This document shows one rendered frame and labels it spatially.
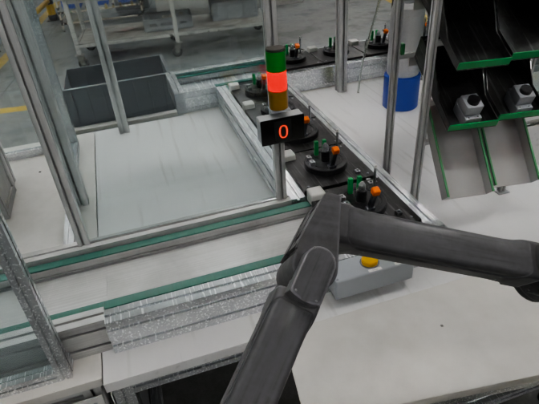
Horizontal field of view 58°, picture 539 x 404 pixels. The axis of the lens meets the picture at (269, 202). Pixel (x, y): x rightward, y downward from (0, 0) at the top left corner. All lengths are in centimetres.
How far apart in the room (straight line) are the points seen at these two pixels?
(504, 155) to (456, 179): 17
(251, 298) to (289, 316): 63
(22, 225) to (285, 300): 134
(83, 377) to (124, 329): 14
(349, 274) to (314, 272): 62
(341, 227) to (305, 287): 10
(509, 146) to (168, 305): 105
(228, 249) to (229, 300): 21
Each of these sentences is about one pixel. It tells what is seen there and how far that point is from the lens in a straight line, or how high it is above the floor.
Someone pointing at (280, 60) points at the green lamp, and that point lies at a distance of 122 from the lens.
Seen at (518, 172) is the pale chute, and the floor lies 101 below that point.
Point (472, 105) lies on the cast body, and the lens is 133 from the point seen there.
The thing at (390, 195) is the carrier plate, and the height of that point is 97.
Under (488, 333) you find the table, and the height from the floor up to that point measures 86.
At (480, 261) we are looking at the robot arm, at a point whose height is 131.
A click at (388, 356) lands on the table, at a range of 116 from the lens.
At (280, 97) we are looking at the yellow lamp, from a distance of 125.
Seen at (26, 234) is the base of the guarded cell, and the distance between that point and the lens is 175.
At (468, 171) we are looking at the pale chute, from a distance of 147.
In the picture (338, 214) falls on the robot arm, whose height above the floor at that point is 140.
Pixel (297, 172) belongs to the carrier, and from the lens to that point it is 155.
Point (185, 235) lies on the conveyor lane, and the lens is 137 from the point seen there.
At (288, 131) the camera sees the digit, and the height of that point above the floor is 120.
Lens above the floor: 176
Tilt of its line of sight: 34 degrees down
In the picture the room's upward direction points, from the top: 5 degrees counter-clockwise
